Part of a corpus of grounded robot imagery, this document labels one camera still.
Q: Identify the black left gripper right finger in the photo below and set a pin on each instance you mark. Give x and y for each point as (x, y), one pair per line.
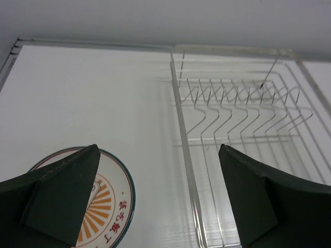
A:
(273, 208)

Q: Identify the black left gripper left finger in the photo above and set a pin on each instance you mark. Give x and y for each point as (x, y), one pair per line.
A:
(46, 207)

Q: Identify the plate with orange sunburst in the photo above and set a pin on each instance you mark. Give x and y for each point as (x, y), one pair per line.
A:
(111, 205)

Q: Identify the metal wire dish rack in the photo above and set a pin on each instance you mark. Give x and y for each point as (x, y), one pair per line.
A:
(264, 103)

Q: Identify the aluminium table frame rail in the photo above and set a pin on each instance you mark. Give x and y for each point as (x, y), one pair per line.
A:
(17, 46)

